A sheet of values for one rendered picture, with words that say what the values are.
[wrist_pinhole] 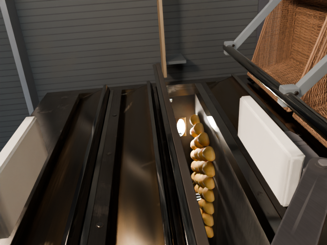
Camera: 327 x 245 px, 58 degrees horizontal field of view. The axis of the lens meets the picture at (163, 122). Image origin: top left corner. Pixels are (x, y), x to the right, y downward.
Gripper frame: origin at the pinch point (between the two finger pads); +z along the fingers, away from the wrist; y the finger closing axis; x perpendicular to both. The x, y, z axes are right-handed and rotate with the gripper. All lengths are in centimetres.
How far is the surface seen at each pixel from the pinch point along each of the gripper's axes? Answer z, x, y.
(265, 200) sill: 49, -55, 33
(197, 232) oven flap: 27.4, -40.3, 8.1
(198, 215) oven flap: 32, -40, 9
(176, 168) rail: 50, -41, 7
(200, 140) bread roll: 114, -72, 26
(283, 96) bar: 44, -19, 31
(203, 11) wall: 333, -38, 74
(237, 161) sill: 71, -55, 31
